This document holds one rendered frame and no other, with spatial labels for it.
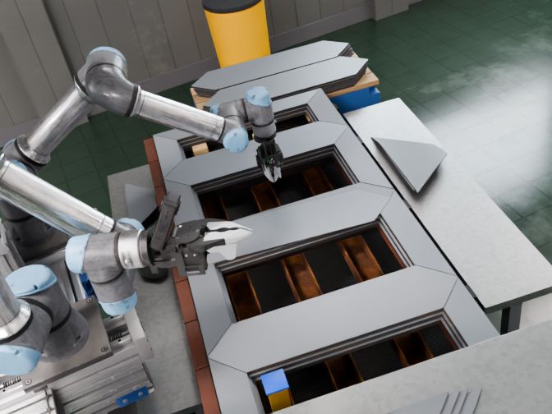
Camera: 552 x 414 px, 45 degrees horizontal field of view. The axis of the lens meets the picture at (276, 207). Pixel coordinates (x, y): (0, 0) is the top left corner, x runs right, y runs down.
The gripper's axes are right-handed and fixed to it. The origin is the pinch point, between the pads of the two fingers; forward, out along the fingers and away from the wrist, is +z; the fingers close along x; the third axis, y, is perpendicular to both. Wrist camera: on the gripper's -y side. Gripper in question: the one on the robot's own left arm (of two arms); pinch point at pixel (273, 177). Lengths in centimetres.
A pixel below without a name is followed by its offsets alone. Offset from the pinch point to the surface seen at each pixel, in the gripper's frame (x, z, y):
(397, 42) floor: 148, 91, -241
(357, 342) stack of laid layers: 3, 8, 72
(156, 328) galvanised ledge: -52, 23, 30
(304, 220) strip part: 4.3, 5.7, 19.9
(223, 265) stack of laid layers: -25.2, 7.2, 27.7
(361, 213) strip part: 22.3, 5.7, 25.1
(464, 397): 13, -15, 111
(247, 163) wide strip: -5.3, 5.7, -20.5
